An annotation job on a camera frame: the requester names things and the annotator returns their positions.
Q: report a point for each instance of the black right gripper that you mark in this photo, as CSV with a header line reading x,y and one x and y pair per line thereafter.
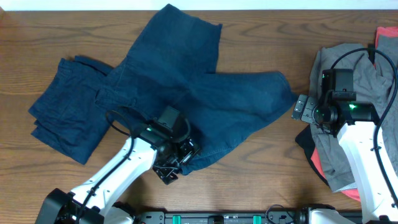
x,y
307,114

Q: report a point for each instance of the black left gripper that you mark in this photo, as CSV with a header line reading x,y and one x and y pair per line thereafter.
x,y
188,152

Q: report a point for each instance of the dark blue denim shorts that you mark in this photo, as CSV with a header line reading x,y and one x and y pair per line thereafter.
x,y
173,63

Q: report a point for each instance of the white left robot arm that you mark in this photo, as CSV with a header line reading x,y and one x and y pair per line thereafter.
x,y
93,201

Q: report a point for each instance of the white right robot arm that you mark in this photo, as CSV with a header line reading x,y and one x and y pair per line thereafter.
x,y
360,146

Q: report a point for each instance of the black garment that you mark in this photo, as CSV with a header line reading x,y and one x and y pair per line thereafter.
x,y
305,141

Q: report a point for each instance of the grey shirt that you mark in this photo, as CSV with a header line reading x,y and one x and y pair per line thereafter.
x,y
350,92

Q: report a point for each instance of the coral red garment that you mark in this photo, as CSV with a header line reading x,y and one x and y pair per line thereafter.
x,y
373,82

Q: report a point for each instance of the folded dark blue shorts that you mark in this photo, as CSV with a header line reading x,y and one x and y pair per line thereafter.
x,y
67,118

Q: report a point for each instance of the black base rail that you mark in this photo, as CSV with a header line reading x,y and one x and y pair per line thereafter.
x,y
274,214

